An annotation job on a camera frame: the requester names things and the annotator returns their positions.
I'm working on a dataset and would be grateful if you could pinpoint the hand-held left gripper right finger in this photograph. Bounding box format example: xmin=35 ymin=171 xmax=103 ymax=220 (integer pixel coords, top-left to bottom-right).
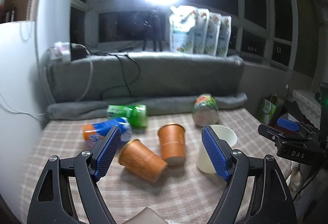
xmin=201 ymin=125 xmax=299 ymax=224

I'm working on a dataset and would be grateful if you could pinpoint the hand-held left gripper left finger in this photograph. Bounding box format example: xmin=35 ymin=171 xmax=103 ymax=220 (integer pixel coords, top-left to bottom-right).
xmin=27 ymin=125 xmax=122 ymax=224

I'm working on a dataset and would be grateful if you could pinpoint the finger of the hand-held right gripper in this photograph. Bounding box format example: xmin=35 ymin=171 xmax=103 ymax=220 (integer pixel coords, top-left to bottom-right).
xmin=277 ymin=117 xmax=313 ymax=135
xmin=257 ymin=123 xmax=319 ymax=144

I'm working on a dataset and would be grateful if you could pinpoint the white paper cup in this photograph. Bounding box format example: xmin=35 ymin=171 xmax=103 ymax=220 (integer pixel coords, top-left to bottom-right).
xmin=196 ymin=124 xmax=238 ymax=174

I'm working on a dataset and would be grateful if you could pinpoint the orange paper cup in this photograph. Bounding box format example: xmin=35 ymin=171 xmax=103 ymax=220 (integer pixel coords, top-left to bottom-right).
xmin=157 ymin=124 xmax=186 ymax=166
xmin=118 ymin=139 xmax=168 ymax=183

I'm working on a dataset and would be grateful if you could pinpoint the blue and orange drink can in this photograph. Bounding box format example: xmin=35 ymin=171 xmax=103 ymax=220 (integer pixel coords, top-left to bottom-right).
xmin=82 ymin=117 xmax=133 ymax=149

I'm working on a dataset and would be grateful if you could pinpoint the green paper bag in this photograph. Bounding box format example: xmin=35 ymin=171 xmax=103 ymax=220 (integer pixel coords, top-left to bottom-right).
xmin=257 ymin=94 xmax=285 ymax=125

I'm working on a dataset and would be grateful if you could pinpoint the green drink can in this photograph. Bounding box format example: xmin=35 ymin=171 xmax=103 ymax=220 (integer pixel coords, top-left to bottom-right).
xmin=106 ymin=104 xmax=149 ymax=128

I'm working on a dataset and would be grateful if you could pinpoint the green label jar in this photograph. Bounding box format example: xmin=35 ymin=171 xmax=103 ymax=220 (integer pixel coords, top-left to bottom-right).
xmin=192 ymin=94 xmax=220 ymax=127

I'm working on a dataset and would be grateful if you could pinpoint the checked tablecloth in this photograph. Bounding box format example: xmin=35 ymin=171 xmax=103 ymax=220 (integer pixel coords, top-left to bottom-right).
xmin=21 ymin=107 xmax=291 ymax=224

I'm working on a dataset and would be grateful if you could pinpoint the grey paper sheet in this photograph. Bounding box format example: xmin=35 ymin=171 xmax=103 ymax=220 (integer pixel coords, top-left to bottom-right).
xmin=122 ymin=207 xmax=167 ymax=224

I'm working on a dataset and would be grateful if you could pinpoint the grey blanket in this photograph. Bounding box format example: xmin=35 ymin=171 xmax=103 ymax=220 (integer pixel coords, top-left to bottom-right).
xmin=46 ymin=52 xmax=248 ymax=121

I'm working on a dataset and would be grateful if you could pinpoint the black power adapter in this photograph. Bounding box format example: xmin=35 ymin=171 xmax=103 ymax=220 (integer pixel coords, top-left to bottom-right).
xmin=70 ymin=43 xmax=88 ymax=61

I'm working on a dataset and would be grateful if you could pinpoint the white refill pouch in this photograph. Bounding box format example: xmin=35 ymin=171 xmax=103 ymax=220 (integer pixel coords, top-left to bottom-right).
xmin=193 ymin=8 xmax=210 ymax=55
xmin=205 ymin=12 xmax=222 ymax=56
xmin=216 ymin=16 xmax=232 ymax=58

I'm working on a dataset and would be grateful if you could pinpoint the white power strip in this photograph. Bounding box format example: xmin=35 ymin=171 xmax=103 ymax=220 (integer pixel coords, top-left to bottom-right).
xmin=49 ymin=41 xmax=71 ymax=62

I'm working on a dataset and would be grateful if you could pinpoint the black tripod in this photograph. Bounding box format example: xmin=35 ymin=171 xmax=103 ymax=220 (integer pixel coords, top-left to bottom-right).
xmin=133 ymin=9 xmax=165 ymax=52

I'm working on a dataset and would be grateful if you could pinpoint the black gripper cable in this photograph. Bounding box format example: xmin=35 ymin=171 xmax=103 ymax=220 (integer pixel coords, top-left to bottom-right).
xmin=292 ymin=162 xmax=321 ymax=202

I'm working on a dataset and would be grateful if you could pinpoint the grey cable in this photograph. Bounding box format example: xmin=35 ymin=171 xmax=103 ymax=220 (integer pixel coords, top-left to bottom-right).
xmin=76 ymin=58 xmax=94 ymax=102

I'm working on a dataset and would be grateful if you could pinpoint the thin white cable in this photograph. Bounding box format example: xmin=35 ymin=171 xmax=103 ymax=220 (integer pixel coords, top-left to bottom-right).
xmin=0 ymin=91 xmax=46 ymax=116

